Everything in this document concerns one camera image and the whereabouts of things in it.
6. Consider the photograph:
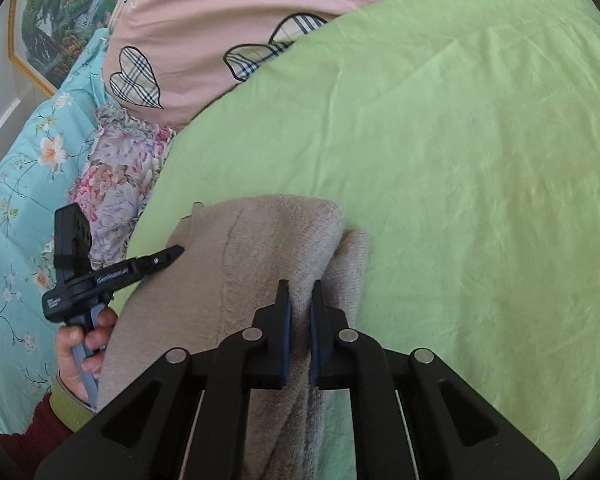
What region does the beige knitted sweater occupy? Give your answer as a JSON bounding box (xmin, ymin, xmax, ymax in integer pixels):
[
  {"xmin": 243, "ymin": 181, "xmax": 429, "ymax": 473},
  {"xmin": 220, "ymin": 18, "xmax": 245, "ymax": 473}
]
[{"xmin": 97, "ymin": 194, "xmax": 372, "ymax": 480}]

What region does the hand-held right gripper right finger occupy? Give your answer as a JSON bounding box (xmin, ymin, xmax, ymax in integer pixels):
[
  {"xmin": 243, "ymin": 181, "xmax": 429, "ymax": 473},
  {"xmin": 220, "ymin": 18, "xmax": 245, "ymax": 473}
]
[{"xmin": 307, "ymin": 279, "xmax": 562, "ymax": 480}]

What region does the framed landscape painting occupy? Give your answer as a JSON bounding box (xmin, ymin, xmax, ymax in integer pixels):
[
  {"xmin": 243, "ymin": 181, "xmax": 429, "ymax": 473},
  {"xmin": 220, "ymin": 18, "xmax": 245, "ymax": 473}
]
[{"xmin": 7, "ymin": 0, "xmax": 147, "ymax": 99}]

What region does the pink purple floral cloth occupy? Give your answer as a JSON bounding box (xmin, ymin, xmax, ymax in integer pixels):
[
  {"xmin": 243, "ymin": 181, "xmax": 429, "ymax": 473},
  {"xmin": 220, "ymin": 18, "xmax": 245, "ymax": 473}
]
[{"xmin": 42, "ymin": 102, "xmax": 177, "ymax": 282}]

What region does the person's left forearm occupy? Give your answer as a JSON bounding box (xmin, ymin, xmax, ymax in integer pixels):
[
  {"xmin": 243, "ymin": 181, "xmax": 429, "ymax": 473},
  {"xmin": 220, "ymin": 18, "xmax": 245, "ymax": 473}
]
[{"xmin": 0, "ymin": 369, "xmax": 101, "ymax": 478}]

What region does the teal floral quilt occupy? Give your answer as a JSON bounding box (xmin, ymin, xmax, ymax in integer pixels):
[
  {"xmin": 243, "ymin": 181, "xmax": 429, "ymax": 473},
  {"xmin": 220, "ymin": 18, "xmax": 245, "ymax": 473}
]
[{"xmin": 0, "ymin": 27, "xmax": 112, "ymax": 437}]

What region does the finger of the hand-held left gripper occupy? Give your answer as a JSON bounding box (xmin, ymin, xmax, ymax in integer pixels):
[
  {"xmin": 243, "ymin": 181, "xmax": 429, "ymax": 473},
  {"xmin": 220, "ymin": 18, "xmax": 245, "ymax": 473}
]
[{"xmin": 130, "ymin": 244, "xmax": 186, "ymax": 277}]

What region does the green bed sheet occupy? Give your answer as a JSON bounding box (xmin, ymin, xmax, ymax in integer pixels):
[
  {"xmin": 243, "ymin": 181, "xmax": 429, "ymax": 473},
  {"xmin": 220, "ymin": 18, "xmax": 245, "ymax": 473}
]
[{"xmin": 107, "ymin": 0, "xmax": 600, "ymax": 480}]

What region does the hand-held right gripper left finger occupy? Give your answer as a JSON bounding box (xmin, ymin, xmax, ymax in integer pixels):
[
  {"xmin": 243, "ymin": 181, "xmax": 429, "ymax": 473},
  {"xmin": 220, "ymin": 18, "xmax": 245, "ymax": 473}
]
[{"xmin": 34, "ymin": 279, "xmax": 295, "ymax": 480}]

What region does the pink quilt with plaid hearts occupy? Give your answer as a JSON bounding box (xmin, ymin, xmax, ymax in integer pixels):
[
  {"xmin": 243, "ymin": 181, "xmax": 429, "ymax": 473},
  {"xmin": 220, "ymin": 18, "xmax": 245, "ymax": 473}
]
[{"xmin": 101, "ymin": 0, "xmax": 572, "ymax": 134}]

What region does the person's left hand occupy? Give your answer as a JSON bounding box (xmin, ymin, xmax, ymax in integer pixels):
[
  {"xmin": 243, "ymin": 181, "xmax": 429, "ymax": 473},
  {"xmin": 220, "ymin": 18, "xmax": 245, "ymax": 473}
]
[{"xmin": 55, "ymin": 306, "xmax": 119, "ymax": 407}]

